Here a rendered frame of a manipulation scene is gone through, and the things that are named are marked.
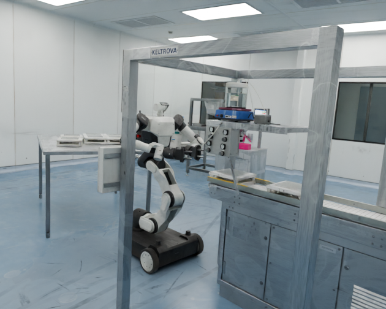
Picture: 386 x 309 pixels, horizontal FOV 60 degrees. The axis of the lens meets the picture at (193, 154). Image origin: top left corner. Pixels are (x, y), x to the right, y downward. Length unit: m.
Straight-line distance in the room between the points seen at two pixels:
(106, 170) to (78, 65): 5.57
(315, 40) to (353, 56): 6.27
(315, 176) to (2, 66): 5.97
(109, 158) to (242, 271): 1.19
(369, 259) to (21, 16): 6.30
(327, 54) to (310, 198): 0.48
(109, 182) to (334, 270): 1.34
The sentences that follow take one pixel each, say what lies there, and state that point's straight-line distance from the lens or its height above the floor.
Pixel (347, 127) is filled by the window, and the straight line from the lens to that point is 7.41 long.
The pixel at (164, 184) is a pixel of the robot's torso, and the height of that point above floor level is 0.69.
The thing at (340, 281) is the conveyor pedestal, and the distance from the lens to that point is 2.12.
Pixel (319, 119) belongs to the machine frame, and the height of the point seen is 1.34.
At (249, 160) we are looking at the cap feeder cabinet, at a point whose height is 0.61.
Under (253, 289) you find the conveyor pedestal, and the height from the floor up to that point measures 0.18.
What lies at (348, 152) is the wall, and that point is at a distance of 7.42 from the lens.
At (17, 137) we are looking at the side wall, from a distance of 6.77.
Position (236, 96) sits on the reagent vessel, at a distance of 2.29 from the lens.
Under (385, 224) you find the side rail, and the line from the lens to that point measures 1.89.
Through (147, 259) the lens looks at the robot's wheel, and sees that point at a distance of 2.87.
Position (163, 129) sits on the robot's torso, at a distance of 2.87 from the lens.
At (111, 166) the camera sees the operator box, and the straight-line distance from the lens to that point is 1.96.
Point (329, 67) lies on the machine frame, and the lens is 1.20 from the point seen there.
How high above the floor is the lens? 1.37
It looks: 8 degrees down
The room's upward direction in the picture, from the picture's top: 4 degrees clockwise
